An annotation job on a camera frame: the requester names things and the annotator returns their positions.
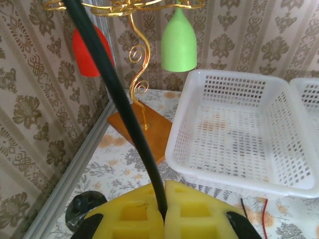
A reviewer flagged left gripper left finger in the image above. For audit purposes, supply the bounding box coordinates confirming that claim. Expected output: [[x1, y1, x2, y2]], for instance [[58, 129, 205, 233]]
[[73, 183, 165, 239]]

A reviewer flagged green plastic wine glass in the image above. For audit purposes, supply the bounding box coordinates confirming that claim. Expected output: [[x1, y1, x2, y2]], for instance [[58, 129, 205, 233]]
[[160, 0, 198, 73]]

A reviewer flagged white perforated plastic basket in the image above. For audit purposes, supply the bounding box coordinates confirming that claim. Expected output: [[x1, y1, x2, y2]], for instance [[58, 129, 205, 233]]
[[165, 69, 318, 199], [290, 77, 319, 116]]

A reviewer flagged floral tablecloth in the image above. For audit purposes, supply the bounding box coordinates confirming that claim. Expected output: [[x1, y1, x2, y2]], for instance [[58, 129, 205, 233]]
[[47, 88, 319, 239]]

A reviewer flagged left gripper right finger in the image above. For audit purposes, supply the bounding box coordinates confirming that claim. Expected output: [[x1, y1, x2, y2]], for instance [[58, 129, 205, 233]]
[[164, 180, 263, 239]]

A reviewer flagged aluminium table edge rail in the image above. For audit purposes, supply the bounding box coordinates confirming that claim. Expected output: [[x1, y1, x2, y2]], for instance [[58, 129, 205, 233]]
[[23, 99, 118, 239]]

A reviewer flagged black wire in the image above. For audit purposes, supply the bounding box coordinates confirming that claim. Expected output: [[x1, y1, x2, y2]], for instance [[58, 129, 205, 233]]
[[62, 0, 167, 222], [240, 197, 251, 221]]

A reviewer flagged gold wire glass rack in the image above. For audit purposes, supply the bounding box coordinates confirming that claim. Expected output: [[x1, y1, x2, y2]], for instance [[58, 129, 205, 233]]
[[43, 0, 207, 165]]

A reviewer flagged red plastic wine glass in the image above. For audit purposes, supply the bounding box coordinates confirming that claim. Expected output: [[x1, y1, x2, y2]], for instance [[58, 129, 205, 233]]
[[71, 24, 116, 78]]

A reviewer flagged glass jar black lid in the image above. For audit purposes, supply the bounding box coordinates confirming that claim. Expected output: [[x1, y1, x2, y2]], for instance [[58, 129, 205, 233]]
[[65, 191, 108, 229]]

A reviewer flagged red wire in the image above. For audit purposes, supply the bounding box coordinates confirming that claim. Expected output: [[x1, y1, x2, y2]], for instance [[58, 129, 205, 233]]
[[261, 198, 270, 239]]

